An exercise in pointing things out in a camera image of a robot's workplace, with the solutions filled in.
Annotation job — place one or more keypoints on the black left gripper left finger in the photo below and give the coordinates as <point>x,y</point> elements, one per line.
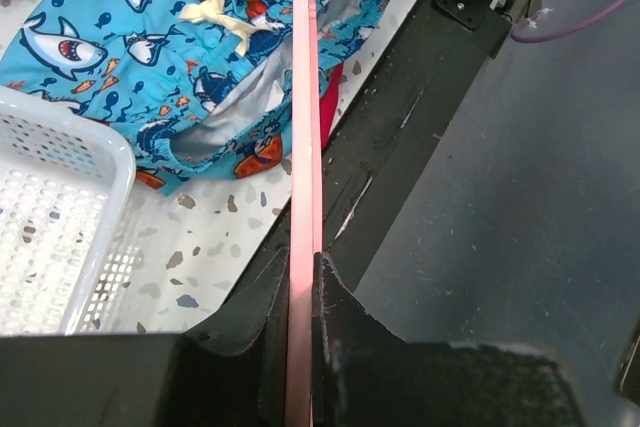
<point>240,366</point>

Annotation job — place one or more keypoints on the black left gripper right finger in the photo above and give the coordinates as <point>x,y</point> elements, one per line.
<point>367,376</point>

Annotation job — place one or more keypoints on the pink hanger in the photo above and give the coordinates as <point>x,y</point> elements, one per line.
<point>306,212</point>

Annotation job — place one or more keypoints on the blue shark print shorts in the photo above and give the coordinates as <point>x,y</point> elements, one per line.
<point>199,88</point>

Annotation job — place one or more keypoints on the red folded cloth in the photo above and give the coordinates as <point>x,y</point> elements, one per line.
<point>328,103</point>

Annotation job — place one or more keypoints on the white plastic basket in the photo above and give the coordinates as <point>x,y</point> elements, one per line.
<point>65,183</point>

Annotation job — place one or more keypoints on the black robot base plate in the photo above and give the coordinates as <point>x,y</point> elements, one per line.
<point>385,241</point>

